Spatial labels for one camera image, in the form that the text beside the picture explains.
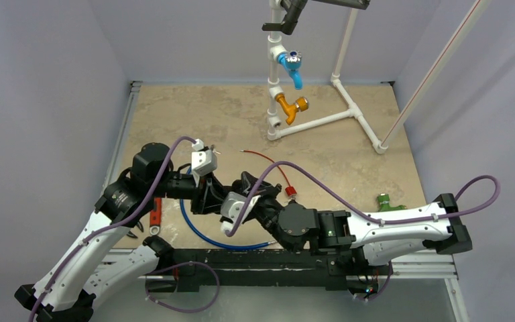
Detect small silver key set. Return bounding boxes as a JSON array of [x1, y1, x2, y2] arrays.
[[210, 145, 221, 155]]

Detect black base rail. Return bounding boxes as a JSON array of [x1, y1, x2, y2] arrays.
[[148, 249, 393, 295]]

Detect red cable seal lock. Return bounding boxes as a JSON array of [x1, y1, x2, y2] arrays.
[[239, 150, 298, 199]]

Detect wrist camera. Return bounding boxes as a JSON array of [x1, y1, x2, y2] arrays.
[[220, 192, 260, 235], [191, 139, 218, 176]]

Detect orange faucet valve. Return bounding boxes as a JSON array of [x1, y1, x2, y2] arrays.
[[274, 93, 309, 125]]

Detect black pliers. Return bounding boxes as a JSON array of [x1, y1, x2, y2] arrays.
[[126, 221, 145, 239]]

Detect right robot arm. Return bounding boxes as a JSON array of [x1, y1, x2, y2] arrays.
[[232, 172, 473, 273]]

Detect blue faucet valve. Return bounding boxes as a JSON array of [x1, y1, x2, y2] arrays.
[[276, 51, 303, 90]]

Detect purple cable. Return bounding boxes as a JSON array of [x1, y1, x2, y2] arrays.
[[27, 136, 221, 322], [225, 160, 502, 303]]

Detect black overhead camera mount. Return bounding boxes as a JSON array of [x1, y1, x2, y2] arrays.
[[262, 0, 371, 36]]

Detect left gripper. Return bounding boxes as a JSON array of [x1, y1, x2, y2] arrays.
[[150, 169, 231, 214]]

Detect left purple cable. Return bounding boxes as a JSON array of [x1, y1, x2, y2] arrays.
[[27, 136, 221, 322]]

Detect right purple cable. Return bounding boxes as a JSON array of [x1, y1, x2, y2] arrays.
[[225, 160, 502, 303]]

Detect red handled adjustable wrench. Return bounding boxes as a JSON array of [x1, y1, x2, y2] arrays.
[[150, 198, 162, 235]]

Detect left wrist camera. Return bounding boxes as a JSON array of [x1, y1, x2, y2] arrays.
[[191, 139, 218, 176]]

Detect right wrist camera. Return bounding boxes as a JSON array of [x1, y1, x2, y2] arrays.
[[220, 192, 260, 235]]

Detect white diagonal pole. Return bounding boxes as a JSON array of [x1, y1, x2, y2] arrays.
[[375, 0, 491, 154]]

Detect green object at right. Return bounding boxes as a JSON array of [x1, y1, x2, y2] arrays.
[[376, 193, 407, 212]]

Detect blue cable lock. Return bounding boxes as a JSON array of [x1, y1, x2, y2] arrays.
[[179, 164, 280, 251]]

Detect white PVC pipe frame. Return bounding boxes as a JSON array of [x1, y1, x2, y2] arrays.
[[262, 1, 381, 153]]

